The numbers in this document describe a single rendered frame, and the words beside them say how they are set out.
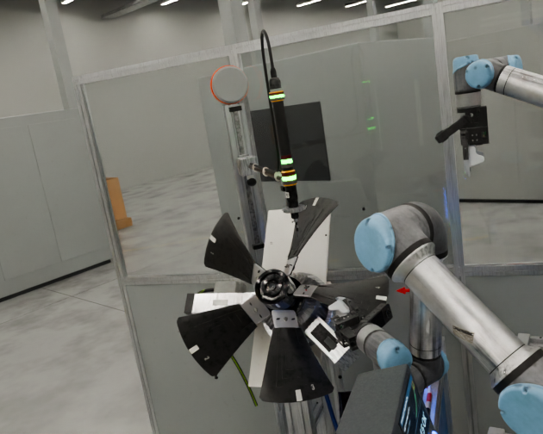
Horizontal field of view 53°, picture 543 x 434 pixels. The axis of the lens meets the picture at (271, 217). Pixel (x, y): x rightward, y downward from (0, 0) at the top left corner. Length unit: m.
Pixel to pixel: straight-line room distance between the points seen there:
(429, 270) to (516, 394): 0.27
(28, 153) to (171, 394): 4.50
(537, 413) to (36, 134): 6.58
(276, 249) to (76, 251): 5.41
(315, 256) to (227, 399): 1.22
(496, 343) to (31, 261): 6.41
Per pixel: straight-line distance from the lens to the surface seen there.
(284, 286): 1.74
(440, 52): 2.28
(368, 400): 1.07
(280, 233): 2.15
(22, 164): 7.06
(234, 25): 7.82
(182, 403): 3.19
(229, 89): 2.33
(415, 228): 1.18
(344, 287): 1.77
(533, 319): 2.51
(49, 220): 7.19
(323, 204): 1.84
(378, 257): 1.15
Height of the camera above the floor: 1.80
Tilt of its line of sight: 12 degrees down
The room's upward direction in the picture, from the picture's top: 9 degrees counter-clockwise
